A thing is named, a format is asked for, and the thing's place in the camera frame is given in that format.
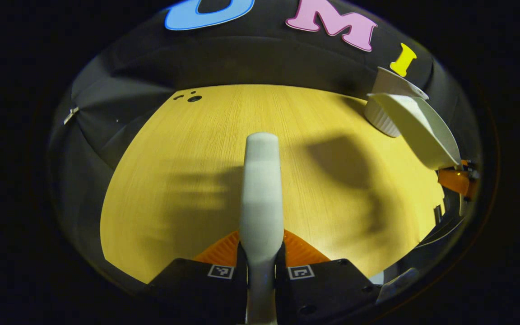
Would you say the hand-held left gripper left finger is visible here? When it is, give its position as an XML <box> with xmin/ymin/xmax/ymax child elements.
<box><xmin>147</xmin><ymin>230</ymin><xmax>248</xmax><ymax>324</ymax></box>

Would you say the white ribbed garbage bin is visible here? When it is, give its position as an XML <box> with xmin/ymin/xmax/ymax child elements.
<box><xmin>364</xmin><ymin>67</ymin><xmax>429</xmax><ymax>138</ymax></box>

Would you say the black backdrop cloth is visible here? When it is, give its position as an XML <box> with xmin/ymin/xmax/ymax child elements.
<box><xmin>48</xmin><ymin>0</ymin><xmax>482</xmax><ymax>289</ymax></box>

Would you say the small white broom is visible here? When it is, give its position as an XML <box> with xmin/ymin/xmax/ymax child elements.
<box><xmin>240</xmin><ymin>132</ymin><xmax>284</xmax><ymax>325</ymax></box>

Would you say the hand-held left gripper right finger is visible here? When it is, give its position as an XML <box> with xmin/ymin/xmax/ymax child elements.
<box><xmin>274</xmin><ymin>229</ymin><xmax>380</xmax><ymax>324</ymax></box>

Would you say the white dustpan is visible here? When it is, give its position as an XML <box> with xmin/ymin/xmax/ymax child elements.
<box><xmin>367</xmin><ymin>93</ymin><xmax>461</xmax><ymax>170</ymax></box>

